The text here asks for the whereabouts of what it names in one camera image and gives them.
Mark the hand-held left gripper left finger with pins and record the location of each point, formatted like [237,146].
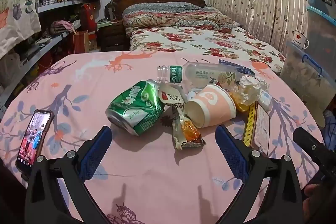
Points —
[96,154]

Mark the floral bed sheet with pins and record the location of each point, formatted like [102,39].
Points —
[197,40]

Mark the dark backpack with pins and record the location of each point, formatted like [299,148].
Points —
[111,10]

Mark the crushed green can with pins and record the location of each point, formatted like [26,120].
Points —
[134,106]

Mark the white enamel mug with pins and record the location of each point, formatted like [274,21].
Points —
[299,39]

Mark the white tissue packet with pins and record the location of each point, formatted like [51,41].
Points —
[265,101]

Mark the yellow-edged box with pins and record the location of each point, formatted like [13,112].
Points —
[261,129]

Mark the white printed cloth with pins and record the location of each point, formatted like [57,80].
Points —
[18,3]

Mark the black smartphone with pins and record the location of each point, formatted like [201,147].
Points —
[34,140]

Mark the pink printed tablecloth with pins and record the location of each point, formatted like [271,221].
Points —
[147,174]

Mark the person's right hand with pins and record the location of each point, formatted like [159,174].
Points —
[311,193]

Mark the white paper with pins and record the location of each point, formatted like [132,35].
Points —
[250,87]

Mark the large clear blue-lidded bin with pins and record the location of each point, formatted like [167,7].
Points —
[323,35]

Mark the pink cloth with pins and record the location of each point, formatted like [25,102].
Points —
[63,26]

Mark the folded floral quilt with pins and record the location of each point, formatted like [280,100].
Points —
[170,16]

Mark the pink paper cup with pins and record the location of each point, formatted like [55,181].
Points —
[215,103]

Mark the grey metal shelf unit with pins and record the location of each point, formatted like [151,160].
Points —
[52,41]

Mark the white snack wrapper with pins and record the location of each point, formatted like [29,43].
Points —
[181,132]

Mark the dark wooden nightstand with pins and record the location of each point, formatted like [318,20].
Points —
[111,37]

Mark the brown paper bag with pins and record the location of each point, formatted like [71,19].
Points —
[80,43]

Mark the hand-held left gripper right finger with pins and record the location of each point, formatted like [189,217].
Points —
[231,154]

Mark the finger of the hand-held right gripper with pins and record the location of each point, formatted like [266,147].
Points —
[313,148]

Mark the clear plastic bottle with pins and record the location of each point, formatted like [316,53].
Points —
[199,74]

